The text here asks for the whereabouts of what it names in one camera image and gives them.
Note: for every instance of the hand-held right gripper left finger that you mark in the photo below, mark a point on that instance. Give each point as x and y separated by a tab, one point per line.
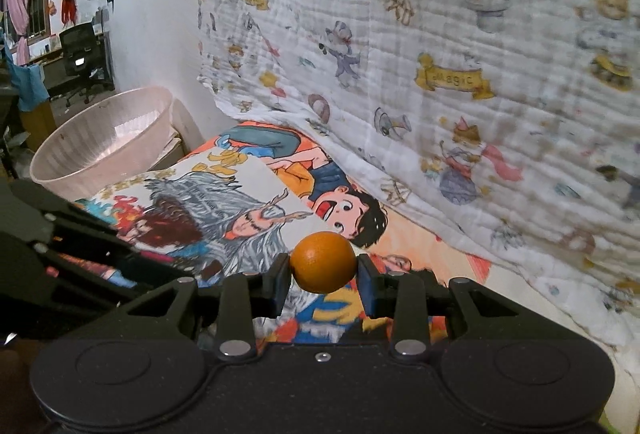
279	286

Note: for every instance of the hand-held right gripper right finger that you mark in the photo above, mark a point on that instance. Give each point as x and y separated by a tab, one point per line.
368	289

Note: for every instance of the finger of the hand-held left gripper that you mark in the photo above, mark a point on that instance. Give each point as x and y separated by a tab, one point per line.
125	259
75	214

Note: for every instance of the orange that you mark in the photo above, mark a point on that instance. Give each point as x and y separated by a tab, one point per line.
322	261

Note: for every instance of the colourful cartoon poster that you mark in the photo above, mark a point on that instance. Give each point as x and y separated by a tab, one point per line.
327	309

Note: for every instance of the pale pink plastic basket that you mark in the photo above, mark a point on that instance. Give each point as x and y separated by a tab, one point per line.
100	138

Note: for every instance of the white grey-haired figure poster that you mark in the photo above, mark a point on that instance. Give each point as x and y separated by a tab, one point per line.
235	194

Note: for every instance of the blue cloth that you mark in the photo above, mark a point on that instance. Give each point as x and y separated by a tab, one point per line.
30	83

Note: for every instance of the orange cartoon boy poster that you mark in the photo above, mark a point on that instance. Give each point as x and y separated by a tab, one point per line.
300	148

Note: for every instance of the wooden desk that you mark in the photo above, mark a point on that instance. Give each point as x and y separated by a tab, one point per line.
55	63

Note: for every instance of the black office chair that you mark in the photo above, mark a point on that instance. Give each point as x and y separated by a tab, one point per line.
77	46

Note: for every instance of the white cartoon printed blanket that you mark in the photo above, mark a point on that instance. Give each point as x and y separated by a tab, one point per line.
425	13

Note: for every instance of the red wall decoration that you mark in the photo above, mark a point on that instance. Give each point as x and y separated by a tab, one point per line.
69	6

